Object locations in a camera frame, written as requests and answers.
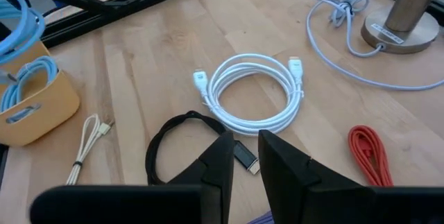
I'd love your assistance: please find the red USB cable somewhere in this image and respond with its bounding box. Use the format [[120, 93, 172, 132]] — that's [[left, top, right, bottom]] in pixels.
[[348, 124, 395, 187]]

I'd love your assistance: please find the black metal table frame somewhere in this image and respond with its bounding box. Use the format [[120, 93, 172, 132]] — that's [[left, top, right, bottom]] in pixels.
[[0, 0, 444, 50]]

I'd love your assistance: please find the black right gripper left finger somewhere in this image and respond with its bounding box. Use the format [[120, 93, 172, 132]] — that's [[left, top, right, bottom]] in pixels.
[[29, 132, 235, 224]]

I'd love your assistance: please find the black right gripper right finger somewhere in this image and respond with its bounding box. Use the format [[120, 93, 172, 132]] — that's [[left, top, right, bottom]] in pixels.
[[258, 130, 444, 224]]

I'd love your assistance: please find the white HDMI cable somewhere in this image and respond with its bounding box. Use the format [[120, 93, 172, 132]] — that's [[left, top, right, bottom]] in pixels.
[[192, 53, 305, 137]]

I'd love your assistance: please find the yellow plastic bin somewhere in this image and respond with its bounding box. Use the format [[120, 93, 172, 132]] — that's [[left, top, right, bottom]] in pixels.
[[0, 40, 81, 148]]

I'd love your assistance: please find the light blue ethernet cable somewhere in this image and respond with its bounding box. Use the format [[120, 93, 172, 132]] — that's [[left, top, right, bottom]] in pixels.
[[0, 55, 59, 113], [0, 0, 46, 67]]

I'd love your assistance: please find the black HDMI cable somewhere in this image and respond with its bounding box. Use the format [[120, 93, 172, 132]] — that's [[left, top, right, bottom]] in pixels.
[[144, 110, 261, 186]]

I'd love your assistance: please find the cream USB cable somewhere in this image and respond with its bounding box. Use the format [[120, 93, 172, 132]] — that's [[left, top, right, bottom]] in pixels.
[[65, 113, 115, 186]]

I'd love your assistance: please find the brass table lamp white shade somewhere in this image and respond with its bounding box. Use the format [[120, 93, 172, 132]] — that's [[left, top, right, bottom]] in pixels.
[[360, 0, 441, 55]]

